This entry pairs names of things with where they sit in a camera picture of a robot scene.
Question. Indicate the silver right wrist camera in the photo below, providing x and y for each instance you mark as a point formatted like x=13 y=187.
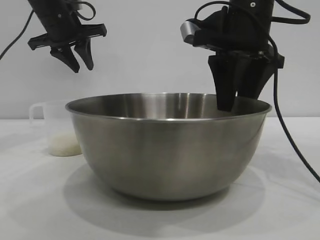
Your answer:
x=212 y=30

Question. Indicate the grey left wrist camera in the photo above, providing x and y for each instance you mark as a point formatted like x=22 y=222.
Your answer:
x=78 y=6

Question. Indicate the white rice grains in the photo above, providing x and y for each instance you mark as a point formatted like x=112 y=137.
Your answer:
x=62 y=146

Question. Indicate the stainless steel mixing bowl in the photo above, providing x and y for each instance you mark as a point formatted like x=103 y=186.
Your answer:
x=162 y=155

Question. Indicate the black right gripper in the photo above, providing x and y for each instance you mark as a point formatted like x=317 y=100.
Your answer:
x=250 y=27

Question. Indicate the translucent plastic measuring cup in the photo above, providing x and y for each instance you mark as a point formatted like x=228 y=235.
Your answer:
x=50 y=120

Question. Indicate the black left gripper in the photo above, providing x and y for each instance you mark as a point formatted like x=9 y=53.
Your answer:
x=60 y=25

